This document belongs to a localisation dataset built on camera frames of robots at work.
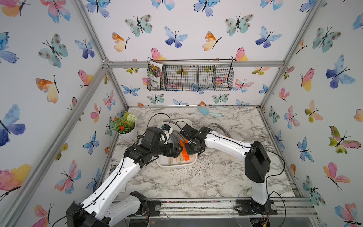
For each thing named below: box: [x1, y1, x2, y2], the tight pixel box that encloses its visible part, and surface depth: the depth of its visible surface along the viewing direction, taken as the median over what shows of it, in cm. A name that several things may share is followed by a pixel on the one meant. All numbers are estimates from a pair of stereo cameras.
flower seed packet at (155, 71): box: [148, 60, 164, 89], surface depth 91 cm
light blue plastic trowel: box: [198, 107, 223, 118], surface depth 120 cm
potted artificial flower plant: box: [111, 110, 138, 140], surface depth 93 cm
